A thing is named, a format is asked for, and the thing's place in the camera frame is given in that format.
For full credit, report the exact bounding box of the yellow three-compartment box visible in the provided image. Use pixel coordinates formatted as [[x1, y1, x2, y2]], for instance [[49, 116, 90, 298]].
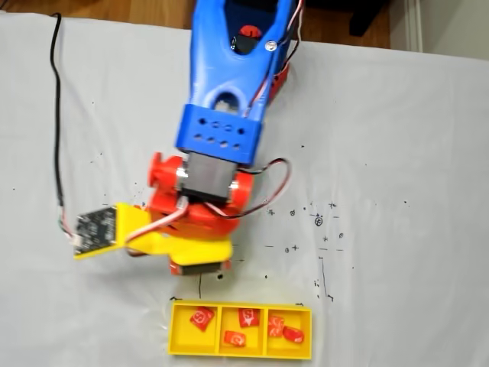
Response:
[[167, 300, 313, 361]]

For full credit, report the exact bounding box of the orange candy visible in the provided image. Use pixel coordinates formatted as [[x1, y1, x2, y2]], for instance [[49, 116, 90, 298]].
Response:
[[223, 330, 248, 348], [267, 314, 286, 338]]

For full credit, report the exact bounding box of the camera board on yellow mount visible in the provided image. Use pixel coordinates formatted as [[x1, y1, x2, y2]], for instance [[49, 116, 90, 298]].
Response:
[[72, 201, 154, 262]]

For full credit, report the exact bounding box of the white tablecloth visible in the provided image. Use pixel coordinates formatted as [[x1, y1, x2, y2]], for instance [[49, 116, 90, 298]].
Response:
[[0, 11, 489, 367]]

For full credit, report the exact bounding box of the black camera cable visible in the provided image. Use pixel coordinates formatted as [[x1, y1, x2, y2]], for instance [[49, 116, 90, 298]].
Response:
[[49, 12, 83, 248]]

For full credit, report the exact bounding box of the red candy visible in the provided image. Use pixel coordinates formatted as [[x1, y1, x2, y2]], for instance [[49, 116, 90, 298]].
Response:
[[238, 307, 260, 328], [189, 306, 215, 333], [281, 326, 306, 344]]

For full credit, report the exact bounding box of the gripper servo wire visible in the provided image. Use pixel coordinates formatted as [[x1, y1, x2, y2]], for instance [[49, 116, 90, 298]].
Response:
[[125, 196, 190, 248]]

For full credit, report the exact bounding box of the forearm servo wire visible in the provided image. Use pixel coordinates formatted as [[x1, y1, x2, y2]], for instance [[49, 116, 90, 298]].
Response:
[[225, 0, 306, 219]]

